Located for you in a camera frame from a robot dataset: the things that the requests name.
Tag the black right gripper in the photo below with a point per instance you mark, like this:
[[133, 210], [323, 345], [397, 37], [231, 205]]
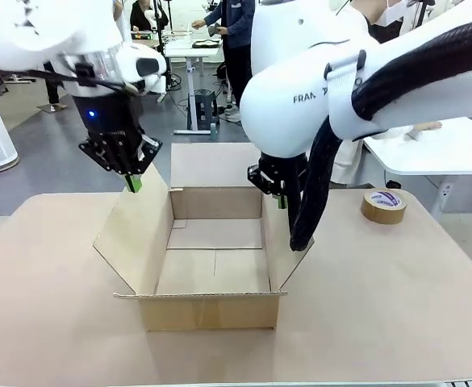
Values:
[[286, 169]]

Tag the person's left hand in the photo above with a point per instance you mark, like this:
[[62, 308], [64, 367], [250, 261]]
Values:
[[427, 126]]

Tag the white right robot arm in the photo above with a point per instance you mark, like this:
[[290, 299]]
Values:
[[284, 101]]

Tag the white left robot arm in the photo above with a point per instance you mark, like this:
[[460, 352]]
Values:
[[38, 28]]

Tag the white standing desk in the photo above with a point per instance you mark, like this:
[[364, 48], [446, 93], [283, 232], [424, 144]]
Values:
[[191, 48]]

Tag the small grey bottle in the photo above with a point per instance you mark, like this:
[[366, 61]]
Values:
[[213, 131]]

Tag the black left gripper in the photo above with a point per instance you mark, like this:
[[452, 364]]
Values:
[[106, 113]]

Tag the person in brown vest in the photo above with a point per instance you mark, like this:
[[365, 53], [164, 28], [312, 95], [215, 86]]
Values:
[[52, 88]]

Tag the black step stool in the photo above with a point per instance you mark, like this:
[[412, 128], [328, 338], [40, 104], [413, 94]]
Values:
[[203, 109]]

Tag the seated person in black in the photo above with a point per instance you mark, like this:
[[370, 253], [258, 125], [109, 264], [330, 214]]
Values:
[[140, 16]]

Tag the brown cardboard box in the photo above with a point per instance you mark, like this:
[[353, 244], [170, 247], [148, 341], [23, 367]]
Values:
[[215, 314]]

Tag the person in blue jacket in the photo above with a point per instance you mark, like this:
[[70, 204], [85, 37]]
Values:
[[239, 24]]

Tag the person's left forearm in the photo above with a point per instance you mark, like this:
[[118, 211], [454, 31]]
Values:
[[389, 133]]

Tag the brown packing tape roll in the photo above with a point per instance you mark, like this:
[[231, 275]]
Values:
[[383, 213]]

